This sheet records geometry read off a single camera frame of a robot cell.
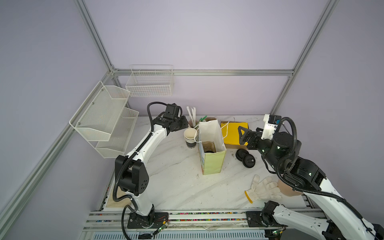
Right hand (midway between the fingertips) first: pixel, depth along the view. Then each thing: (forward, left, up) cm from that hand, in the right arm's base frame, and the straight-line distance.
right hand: (245, 127), depth 60 cm
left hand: (+18, +27, -18) cm, 37 cm away
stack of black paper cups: (+17, +25, -27) cm, 41 cm away
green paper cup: (+16, +13, -38) cm, 43 cm away
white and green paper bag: (+18, +13, -23) cm, 32 cm away
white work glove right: (-11, -19, -41) cm, 47 cm away
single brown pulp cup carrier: (+16, +13, -38) cm, 43 cm away
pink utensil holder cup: (+29, +25, -30) cm, 49 cm away
